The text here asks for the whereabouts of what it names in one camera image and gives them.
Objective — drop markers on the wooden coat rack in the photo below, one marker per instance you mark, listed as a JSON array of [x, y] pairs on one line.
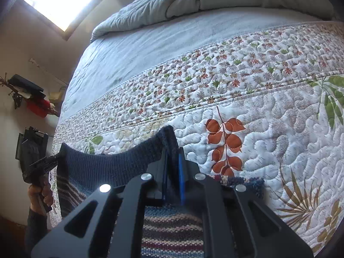
[[10, 86]]

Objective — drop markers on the floral quilted bedspread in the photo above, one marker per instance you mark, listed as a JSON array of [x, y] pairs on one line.
[[268, 113]]

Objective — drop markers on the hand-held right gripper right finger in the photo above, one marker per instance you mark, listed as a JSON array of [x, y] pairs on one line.
[[228, 215]]

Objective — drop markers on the person's left forearm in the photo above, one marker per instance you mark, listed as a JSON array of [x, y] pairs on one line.
[[35, 231]]

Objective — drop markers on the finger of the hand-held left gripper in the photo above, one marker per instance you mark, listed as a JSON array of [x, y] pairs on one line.
[[51, 161]]

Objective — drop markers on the black hanging garment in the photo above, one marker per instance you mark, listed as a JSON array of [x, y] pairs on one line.
[[25, 86]]

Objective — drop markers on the light blue bed sheet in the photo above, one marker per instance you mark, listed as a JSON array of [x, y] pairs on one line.
[[161, 45]]

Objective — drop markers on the person's left hand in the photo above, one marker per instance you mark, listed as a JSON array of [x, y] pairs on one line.
[[45, 196]]

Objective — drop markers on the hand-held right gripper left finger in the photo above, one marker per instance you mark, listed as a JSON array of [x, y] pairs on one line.
[[129, 209]]

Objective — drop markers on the yellow box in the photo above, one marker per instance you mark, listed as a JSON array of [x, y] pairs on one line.
[[56, 98]]

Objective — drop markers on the red bag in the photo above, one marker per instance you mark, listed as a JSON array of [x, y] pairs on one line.
[[39, 108]]

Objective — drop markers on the blue striped knit sweater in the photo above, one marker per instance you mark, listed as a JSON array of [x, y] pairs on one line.
[[121, 164]]

